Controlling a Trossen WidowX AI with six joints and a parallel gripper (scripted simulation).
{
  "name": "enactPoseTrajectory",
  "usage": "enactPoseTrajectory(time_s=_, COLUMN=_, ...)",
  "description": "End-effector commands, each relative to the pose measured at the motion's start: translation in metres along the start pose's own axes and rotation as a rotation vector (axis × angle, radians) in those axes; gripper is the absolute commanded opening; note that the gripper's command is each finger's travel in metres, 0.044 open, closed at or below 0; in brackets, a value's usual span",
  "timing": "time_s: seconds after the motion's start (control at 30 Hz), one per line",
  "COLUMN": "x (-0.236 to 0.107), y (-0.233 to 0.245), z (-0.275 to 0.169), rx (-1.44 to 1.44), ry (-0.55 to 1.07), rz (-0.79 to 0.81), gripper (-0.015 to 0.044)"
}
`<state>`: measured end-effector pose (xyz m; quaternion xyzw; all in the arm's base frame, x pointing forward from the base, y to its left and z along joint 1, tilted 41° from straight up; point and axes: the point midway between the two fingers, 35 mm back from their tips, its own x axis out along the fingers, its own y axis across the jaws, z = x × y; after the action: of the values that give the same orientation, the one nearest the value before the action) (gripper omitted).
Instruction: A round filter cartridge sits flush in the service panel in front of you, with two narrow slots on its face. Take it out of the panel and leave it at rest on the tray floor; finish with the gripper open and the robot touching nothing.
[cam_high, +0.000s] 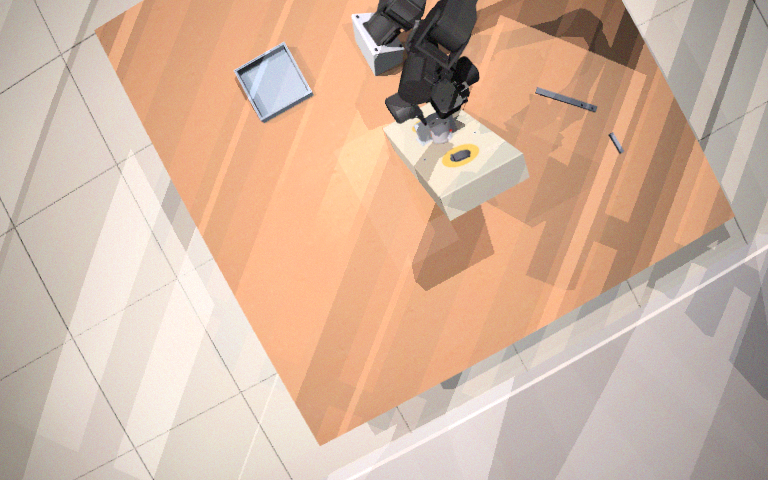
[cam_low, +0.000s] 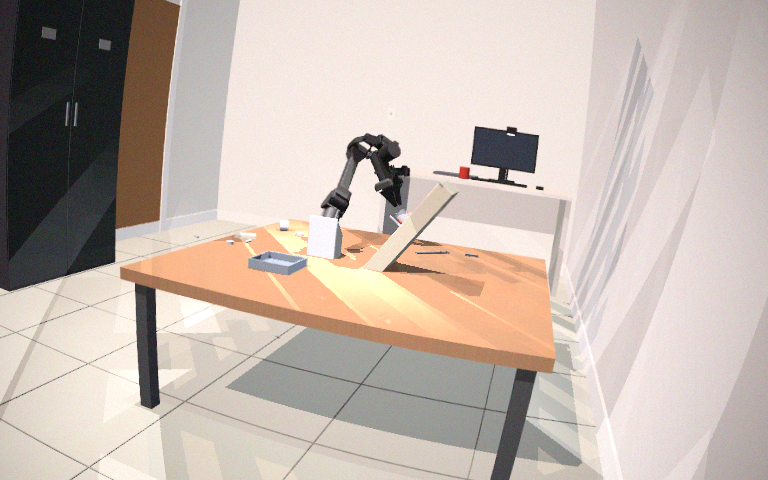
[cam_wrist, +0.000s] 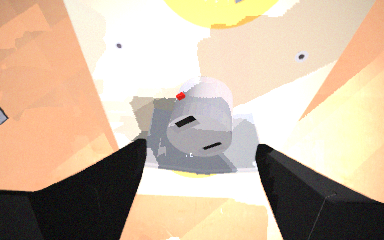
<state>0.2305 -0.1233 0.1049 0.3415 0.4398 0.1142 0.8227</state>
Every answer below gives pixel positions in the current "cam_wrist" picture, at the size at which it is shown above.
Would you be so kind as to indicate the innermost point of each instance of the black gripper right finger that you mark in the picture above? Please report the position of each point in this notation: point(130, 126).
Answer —
point(308, 205)

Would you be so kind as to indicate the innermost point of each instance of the grey flat bar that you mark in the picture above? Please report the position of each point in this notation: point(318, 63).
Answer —
point(3, 117)

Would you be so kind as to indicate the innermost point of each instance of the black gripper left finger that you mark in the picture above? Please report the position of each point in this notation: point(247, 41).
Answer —
point(92, 204)

